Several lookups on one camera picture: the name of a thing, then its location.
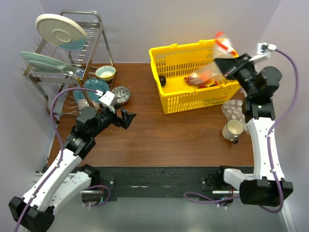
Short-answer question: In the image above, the teal patterned bowl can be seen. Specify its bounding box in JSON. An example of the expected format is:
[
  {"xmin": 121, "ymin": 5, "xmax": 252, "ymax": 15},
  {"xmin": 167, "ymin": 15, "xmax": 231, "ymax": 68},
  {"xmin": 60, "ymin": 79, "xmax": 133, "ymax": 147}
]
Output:
[{"xmin": 95, "ymin": 65, "xmax": 116, "ymax": 82}]

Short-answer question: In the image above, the red grape bunch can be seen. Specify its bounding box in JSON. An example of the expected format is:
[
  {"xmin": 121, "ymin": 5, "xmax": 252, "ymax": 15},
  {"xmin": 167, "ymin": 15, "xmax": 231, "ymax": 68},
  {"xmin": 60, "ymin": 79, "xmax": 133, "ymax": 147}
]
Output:
[{"xmin": 184, "ymin": 75, "xmax": 207, "ymax": 89}]

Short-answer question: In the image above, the patterned cup in rack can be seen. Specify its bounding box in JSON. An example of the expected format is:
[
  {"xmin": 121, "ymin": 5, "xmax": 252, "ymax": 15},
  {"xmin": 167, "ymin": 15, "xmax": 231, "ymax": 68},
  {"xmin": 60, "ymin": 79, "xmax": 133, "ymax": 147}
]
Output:
[{"xmin": 77, "ymin": 99, "xmax": 100, "ymax": 111}]

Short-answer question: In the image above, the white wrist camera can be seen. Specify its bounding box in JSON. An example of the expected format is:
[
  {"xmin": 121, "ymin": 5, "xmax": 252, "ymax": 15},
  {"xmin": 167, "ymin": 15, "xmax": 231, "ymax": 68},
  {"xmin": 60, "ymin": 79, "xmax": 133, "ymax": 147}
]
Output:
[
  {"xmin": 249, "ymin": 43, "xmax": 277, "ymax": 63},
  {"xmin": 99, "ymin": 91, "xmax": 118, "ymax": 107}
]

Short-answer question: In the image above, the yellow plastic basket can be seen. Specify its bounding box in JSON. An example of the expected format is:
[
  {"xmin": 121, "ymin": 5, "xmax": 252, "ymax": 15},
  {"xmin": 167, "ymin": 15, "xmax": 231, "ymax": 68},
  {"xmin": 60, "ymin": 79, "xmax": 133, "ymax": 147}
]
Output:
[{"xmin": 149, "ymin": 40, "xmax": 240, "ymax": 115}]

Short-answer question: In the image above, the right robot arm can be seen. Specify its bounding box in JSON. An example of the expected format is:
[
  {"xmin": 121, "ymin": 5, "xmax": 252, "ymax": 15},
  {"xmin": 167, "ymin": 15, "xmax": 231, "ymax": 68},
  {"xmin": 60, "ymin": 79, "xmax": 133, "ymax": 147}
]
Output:
[{"xmin": 214, "ymin": 54, "xmax": 293, "ymax": 207}]

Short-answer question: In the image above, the teal scalloped plate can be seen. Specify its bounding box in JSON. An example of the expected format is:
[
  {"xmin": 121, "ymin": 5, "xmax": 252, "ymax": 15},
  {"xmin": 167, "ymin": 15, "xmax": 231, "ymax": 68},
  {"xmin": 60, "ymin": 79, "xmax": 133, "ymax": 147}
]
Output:
[{"xmin": 73, "ymin": 78, "xmax": 111, "ymax": 103}]

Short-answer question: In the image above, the cream ceramic mug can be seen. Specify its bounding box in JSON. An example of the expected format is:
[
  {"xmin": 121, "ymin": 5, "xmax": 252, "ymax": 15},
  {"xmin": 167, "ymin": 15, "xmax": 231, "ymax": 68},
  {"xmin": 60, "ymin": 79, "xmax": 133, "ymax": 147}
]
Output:
[{"xmin": 222, "ymin": 119, "xmax": 244, "ymax": 144}]

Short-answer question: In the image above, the pale green plate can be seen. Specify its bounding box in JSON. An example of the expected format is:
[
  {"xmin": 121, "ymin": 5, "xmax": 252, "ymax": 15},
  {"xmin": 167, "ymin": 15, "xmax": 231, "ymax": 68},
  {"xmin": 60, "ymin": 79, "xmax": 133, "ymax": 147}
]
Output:
[{"xmin": 19, "ymin": 52, "xmax": 75, "ymax": 72}]

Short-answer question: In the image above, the aluminium rail frame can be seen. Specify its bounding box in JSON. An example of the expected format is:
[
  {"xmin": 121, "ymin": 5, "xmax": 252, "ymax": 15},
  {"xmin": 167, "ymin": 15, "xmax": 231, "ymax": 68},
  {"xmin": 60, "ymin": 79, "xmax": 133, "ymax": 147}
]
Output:
[{"xmin": 33, "ymin": 169, "xmax": 296, "ymax": 232}]

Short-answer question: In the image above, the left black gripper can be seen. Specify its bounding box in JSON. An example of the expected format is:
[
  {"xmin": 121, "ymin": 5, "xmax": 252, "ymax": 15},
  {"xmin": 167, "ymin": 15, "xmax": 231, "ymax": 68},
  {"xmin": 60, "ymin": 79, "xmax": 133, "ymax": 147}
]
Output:
[{"xmin": 90, "ymin": 103, "xmax": 136, "ymax": 138}]

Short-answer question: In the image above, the metal dish rack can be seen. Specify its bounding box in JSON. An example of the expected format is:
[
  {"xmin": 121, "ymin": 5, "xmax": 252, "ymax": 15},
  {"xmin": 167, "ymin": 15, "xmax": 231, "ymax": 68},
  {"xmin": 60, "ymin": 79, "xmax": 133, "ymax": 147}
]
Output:
[{"xmin": 20, "ymin": 10, "xmax": 116, "ymax": 123}]

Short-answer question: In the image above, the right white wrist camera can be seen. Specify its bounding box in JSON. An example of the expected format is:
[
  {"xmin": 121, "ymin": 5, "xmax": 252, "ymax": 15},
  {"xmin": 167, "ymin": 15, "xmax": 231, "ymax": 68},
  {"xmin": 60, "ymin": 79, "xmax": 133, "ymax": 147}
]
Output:
[{"xmin": 249, "ymin": 43, "xmax": 277, "ymax": 63}]

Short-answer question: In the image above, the polka dot plastic bag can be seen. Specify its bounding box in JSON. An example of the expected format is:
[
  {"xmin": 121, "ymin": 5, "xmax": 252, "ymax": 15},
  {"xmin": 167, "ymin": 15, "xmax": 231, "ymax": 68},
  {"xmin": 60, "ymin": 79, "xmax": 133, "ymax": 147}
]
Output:
[{"xmin": 221, "ymin": 100, "xmax": 249, "ymax": 134}]

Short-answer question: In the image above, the orange fruit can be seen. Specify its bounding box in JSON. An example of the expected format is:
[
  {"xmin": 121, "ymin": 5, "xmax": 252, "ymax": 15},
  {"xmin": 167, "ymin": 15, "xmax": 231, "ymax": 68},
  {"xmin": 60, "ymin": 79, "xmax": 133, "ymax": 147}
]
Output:
[{"xmin": 199, "ymin": 71, "xmax": 212, "ymax": 82}]

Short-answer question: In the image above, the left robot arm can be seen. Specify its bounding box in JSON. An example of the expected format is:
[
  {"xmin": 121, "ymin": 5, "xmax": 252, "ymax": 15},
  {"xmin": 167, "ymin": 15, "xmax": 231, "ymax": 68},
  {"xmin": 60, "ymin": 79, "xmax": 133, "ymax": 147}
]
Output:
[{"xmin": 9, "ymin": 107, "xmax": 136, "ymax": 232}]

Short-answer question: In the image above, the white and blue plate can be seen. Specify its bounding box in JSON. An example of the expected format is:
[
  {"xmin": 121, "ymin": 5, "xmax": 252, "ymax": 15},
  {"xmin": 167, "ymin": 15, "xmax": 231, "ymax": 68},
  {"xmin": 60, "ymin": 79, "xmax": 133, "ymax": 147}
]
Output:
[{"xmin": 35, "ymin": 14, "xmax": 87, "ymax": 51}]

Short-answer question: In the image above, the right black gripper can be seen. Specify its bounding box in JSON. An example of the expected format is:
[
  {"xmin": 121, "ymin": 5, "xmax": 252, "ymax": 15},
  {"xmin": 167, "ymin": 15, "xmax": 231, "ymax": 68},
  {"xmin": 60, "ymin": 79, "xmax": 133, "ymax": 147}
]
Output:
[{"xmin": 214, "ymin": 53, "xmax": 258, "ymax": 97}]

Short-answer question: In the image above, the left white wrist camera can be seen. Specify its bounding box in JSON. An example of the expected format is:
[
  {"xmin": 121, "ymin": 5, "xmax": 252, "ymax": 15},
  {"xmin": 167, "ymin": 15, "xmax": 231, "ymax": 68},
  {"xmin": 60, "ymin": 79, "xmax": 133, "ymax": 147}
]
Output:
[{"xmin": 99, "ymin": 91, "xmax": 118, "ymax": 107}]

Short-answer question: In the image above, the blue patterned small dish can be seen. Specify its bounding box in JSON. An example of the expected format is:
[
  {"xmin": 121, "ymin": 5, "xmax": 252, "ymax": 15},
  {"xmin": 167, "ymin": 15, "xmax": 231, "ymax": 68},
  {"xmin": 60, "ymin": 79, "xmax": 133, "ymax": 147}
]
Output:
[{"xmin": 75, "ymin": 68, "xmax": 85, "ymax": 79}]

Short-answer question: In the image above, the clear zip top bag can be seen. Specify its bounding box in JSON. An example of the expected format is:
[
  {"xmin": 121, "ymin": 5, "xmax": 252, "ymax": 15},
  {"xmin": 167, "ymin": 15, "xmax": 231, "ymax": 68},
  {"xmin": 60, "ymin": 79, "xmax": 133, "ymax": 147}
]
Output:
[{"xmin": 191, "ymin": 31, "xmax": 237, "ymax": 84}]

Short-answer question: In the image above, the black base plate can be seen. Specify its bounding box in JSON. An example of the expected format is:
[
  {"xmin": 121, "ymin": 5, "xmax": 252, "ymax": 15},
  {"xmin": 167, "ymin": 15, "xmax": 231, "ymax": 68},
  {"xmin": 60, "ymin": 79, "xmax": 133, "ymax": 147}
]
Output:
[{"xmin": 79, "ymin": 165, "xmax": 254, "ymax": 203}]

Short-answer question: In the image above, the dark floral bowl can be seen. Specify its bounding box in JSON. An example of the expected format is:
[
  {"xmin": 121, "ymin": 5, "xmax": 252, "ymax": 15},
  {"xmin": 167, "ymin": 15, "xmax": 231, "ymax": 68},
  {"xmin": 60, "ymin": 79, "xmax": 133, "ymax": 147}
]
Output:
[{"xmin": 112, "ymin": 86, "xmax": 130, "ymax": 104}]

